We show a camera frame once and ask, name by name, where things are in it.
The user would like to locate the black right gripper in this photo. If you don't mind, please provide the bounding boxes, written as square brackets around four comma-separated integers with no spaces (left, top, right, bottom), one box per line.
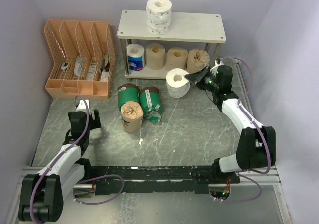
[186,65,219,92]

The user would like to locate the brown paper roll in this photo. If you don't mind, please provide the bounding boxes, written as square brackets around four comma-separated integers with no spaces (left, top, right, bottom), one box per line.
[186,49,210,74]
[121,101,144,132]

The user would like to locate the white dotted roll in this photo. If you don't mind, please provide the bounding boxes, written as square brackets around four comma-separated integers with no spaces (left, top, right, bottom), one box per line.
[166,68,190,98]
[146,0,172,35]

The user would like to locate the bare tan paper roll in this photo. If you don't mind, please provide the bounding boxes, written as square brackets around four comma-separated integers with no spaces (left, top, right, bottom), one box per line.
[146,43,166,70]

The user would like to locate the plastic white blue roll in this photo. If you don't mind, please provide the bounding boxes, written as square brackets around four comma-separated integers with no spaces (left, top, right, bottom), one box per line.
[126,44,145,71]

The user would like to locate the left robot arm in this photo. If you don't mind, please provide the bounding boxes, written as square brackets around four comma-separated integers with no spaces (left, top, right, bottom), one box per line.
[18,109,101,223]

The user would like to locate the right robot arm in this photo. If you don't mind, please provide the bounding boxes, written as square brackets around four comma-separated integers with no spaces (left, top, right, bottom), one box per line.
[185,65,276,183]

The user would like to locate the white two-tier shelf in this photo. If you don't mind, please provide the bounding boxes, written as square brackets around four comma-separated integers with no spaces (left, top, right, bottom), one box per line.
[117,10,226,80]

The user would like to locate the green wrapped roll left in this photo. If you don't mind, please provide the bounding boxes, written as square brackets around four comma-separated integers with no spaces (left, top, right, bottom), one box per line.
[117,83,140,110]

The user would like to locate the green wrapped roll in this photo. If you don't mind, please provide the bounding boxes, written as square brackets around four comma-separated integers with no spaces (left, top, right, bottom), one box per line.
[139,87,163,124]
[117,83,140,110]

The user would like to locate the papers in organizer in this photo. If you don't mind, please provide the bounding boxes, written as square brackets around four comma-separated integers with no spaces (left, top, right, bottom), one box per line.
[69,53,110,82]

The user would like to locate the green wrapped roll right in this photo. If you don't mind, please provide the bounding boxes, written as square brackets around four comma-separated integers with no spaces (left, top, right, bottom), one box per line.
[139,87,163,124]

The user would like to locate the orange plastic file organizer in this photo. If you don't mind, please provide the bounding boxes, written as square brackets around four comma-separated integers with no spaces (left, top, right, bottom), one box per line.
[44,19,116,100]

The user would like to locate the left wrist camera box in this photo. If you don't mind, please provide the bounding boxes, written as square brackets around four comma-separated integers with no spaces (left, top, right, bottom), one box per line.
[76,99,91,113]

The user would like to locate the white wall clip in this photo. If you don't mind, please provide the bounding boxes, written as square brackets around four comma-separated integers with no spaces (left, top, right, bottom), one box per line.
[230,57,243,63]

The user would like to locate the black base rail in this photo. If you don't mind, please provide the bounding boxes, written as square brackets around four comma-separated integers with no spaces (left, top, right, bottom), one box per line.
[89,165,240,195]

